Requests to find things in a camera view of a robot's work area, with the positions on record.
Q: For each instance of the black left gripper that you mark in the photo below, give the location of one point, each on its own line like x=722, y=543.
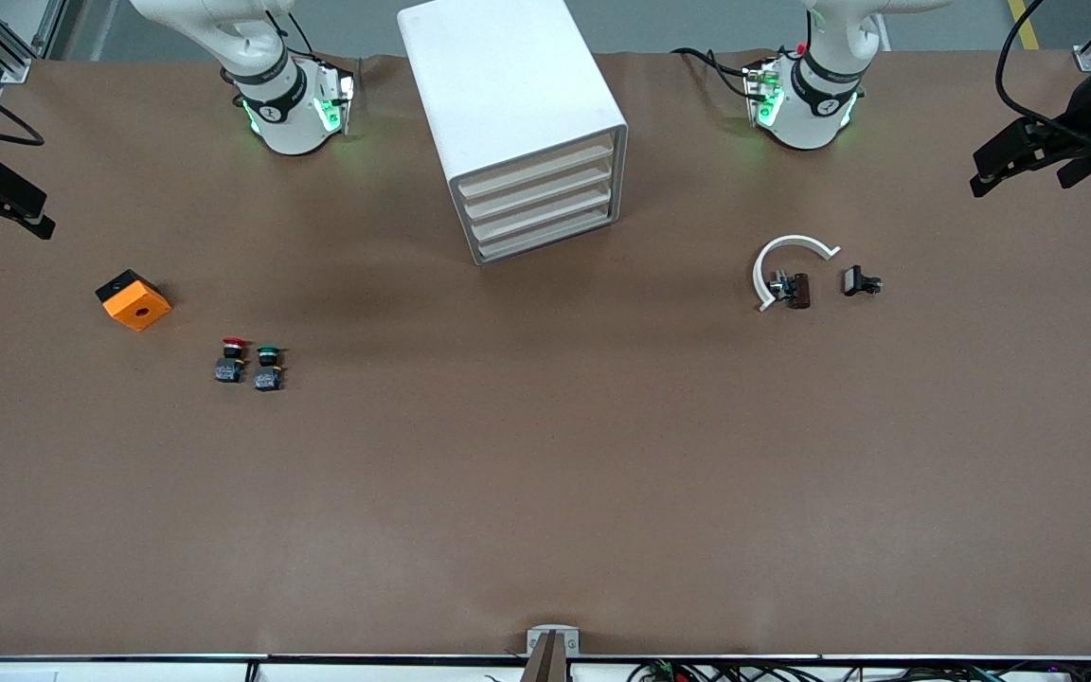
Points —
x=1082, y=134

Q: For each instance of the red push button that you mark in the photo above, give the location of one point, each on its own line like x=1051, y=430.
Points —
x=231, y=365

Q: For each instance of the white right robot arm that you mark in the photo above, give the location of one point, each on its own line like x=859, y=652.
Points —
x=290, y=123

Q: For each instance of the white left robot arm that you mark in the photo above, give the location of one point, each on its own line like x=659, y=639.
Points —
x=806, y=114

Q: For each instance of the green push button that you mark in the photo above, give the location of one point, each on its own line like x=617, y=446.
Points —
x=268, y=377

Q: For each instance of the orange box with hole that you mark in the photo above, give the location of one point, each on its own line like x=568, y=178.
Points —
x=134, y=303

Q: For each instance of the small black clip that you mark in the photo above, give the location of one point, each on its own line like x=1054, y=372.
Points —
x=855, y=280

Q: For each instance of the dark brown small part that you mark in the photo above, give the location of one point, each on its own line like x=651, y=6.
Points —
x=797, y=290

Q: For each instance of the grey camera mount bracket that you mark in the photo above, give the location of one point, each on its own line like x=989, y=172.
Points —
x=552, y=642

